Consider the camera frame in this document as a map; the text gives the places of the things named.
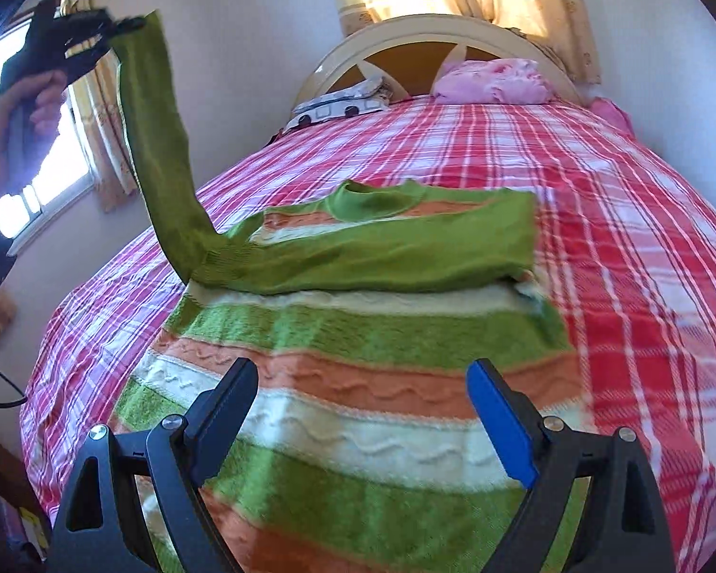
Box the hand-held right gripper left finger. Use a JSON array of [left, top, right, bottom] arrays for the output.
[[48, 358, 260, 573]]

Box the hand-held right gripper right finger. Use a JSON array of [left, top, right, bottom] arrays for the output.
[[465, 358, 676, 573]]

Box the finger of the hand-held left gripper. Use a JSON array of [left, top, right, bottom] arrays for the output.
[[104, 14, 147, 37]]

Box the green striped knit sweater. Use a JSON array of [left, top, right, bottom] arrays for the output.
[[118, 10, 581, 573]]

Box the person's left hand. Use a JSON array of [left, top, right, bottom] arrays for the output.
[[0, 68, 70, 204]]

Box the beige floral curtain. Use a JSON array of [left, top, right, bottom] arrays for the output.
[[324, 0, 601, 83], [58, 0, 137, 213]]

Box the white framed window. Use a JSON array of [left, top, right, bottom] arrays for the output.
[[0, 17, 97, 255]]

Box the red plaid bed sheet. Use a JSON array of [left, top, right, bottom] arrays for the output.
[[19, 95, 716, 573]]

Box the cream wooden headboard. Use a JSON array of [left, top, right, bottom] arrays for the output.
[[292, 15, 584, 111]]

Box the white patterned pillow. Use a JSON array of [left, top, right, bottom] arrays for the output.
[[284, 79, 392, 132]]

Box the pink cloth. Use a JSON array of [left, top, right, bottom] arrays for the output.
[[590, 98, 634, 133]]

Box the pink pillow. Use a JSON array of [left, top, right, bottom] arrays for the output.
[[431, 58, 553, 106]]

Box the black cable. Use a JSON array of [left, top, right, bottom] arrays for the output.
[[0, 349, 30, 409]]

